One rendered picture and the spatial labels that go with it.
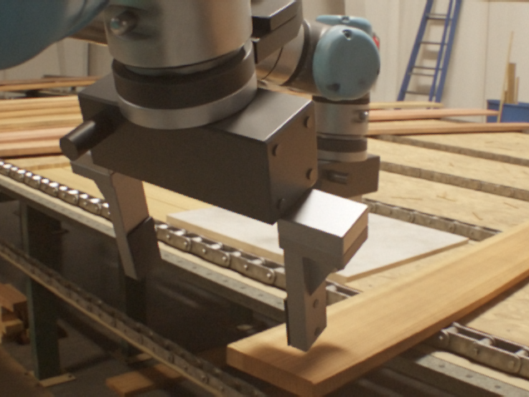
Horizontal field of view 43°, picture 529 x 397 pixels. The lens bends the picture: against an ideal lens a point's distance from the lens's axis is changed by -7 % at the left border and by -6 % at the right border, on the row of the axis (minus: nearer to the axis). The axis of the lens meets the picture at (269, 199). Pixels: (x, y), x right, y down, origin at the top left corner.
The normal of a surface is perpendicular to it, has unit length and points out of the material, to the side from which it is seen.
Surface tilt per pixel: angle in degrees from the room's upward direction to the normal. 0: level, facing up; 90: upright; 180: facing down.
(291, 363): 0
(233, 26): 100
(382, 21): 90
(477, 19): 87
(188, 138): 113
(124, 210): 97
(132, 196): 97
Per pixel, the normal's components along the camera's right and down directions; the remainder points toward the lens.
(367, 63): 0.45, 0.21
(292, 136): 0.84, 0.27
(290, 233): -0.54, 0.53
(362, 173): 0.74, 0.17
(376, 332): 0.04, -0.98
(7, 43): -0.05, 0.78
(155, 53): -0.22, 0.59
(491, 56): -0.85, 0.07
